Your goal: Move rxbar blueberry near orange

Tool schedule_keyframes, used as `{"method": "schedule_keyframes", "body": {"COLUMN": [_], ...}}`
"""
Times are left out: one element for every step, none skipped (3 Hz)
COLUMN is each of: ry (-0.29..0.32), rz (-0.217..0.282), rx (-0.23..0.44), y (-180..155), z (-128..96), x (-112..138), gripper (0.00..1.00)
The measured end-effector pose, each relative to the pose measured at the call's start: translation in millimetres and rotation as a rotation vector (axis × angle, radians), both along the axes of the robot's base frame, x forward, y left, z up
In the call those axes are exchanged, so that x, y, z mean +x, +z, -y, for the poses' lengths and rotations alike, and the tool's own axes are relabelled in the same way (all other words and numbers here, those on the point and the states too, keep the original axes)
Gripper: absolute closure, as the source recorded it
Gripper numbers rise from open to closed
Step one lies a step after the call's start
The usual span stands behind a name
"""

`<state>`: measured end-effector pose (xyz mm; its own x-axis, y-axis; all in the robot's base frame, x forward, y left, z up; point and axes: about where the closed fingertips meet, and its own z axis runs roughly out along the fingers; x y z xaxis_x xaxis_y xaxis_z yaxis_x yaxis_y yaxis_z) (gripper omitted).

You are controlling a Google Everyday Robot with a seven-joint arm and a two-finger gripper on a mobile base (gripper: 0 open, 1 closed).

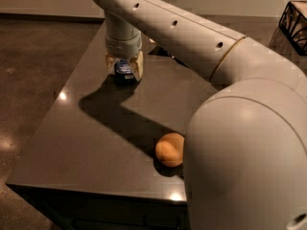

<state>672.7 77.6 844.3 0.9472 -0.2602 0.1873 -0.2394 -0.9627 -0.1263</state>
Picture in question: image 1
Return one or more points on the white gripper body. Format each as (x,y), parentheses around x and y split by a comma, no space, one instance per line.
(123,48)

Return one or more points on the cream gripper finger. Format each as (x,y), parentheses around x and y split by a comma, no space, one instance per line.
(110,59)
(137,66)

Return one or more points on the blue rxbar blueberry wrapper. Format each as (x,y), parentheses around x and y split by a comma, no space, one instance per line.
(122,71)

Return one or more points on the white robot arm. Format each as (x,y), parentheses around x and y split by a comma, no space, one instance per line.
(245,162)

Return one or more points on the crumpled brown chip bag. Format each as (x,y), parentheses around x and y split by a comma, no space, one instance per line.
(159,51)

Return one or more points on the orange fruit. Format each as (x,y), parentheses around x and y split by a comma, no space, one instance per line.
(169,149)

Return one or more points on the black wire basket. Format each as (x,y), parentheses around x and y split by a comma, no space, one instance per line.
(293,24)

